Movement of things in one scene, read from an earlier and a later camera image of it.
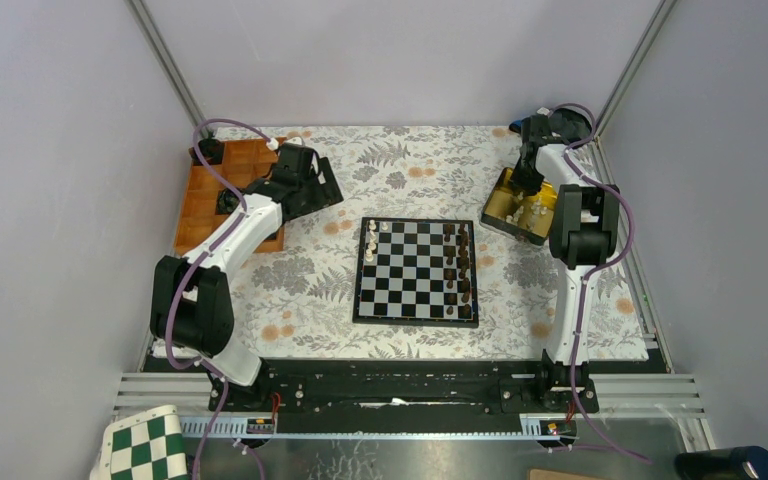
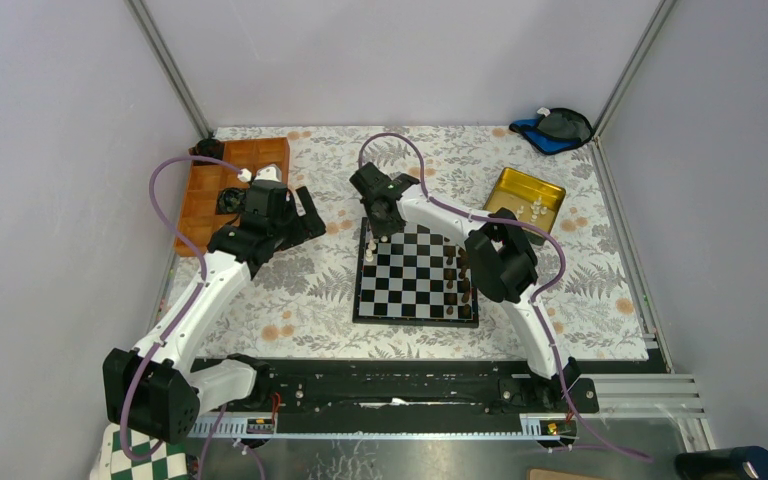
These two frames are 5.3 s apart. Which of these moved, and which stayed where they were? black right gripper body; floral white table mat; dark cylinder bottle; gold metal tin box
Moved: black right gripper body
Stayed: dark cylinder bottle; floral white table mat; gold metal tin box
